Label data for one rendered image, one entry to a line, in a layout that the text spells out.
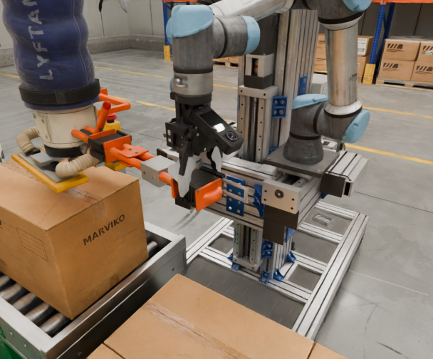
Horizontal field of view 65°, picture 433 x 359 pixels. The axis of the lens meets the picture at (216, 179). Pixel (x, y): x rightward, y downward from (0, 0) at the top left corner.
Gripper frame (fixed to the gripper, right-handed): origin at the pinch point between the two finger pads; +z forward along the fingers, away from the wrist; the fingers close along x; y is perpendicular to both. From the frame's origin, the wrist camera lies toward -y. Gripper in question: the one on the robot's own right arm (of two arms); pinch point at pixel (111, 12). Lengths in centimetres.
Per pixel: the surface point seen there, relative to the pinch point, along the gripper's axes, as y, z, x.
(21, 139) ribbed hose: -45, 37, 1
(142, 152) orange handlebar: -42, 30, -53
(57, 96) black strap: -44, 19, -24
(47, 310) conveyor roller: -59, 98, -11
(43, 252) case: -57, 68, -18
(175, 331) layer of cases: -40, 98, -57
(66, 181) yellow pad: -49, 42, -28
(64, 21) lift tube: -37.9, 0.5, -25.0
